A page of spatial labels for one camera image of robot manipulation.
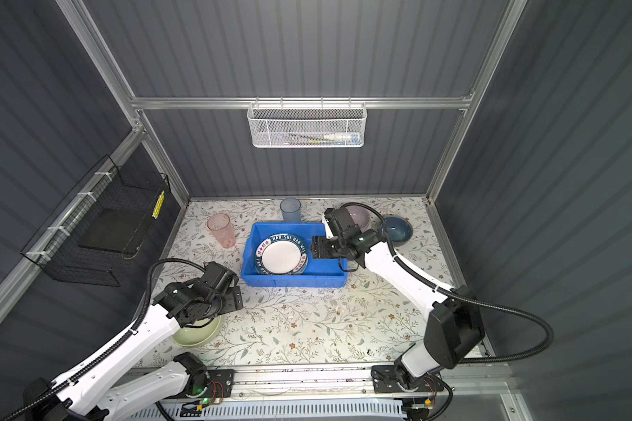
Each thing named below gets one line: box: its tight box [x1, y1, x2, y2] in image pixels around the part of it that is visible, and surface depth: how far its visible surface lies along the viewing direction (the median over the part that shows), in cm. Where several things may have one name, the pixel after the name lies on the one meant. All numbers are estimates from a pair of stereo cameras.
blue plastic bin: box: [240, 222, 349, 288], surface depth 97 cm
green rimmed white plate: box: [254, 233, 309, 277], surface depth 99 cm
